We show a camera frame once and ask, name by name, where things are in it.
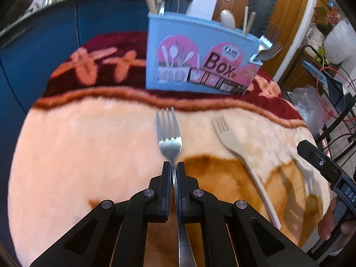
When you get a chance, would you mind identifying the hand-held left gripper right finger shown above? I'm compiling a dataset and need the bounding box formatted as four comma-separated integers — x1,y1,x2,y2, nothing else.
176,161,320,267

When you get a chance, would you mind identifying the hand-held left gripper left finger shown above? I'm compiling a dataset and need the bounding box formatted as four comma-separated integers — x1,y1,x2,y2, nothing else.
29,161,171,267

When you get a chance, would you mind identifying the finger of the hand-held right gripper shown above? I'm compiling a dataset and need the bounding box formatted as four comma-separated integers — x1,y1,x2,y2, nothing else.
297,140,356,210

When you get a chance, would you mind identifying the beige plastic fork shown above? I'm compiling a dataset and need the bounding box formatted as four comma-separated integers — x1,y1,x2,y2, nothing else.
212,115,282,230

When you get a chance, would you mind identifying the blue-handled fork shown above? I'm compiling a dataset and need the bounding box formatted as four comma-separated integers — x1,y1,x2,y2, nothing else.
256,42,283,62

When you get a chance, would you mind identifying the wooden chopstick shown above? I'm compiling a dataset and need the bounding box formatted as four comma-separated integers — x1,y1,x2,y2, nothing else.
246,12,257,35

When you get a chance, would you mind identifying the blue utensil box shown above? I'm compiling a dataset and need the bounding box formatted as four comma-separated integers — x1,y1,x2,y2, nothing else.
146,12,271,95

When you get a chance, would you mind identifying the person's right hand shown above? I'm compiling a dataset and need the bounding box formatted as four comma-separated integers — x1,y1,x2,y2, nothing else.
318,199,338,241

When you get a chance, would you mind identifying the clear plastic bag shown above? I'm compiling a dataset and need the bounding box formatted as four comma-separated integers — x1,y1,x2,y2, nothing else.
288,86,326,134

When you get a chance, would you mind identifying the white plastic bag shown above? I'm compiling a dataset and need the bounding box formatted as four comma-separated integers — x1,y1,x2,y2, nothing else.
324,19,356,64

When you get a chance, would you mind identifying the cluttered pantry shelf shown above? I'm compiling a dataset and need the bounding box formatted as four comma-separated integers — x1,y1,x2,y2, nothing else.
306,0,345,48

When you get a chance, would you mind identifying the wooden door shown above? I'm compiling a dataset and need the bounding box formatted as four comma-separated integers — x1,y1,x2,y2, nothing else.
211,0,315,85

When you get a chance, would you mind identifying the blue kitchen cabinet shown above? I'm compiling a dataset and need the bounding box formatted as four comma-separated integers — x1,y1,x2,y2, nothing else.
0,0,194,223

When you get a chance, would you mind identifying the dark wok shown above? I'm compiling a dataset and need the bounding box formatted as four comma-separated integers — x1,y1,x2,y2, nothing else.
6,0,36,17

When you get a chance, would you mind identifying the red cable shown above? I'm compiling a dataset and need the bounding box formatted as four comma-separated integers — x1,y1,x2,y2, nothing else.
317,63,356,142

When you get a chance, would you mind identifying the white cable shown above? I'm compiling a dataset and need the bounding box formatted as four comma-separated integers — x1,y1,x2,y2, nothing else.
165,0,181,14

